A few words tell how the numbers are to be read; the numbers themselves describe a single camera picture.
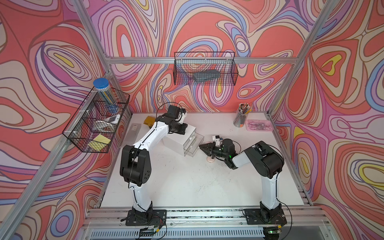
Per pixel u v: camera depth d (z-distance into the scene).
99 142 0.63
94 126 0.73
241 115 1.04
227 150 0.79
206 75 0.88
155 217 0.74
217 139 0.93
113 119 0.74
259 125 1.11
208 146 0.89
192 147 0.97
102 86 0.70
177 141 0.86
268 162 0.54
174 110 0.72
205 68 0.97
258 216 0.73
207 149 0.86
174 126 0.69
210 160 0.92
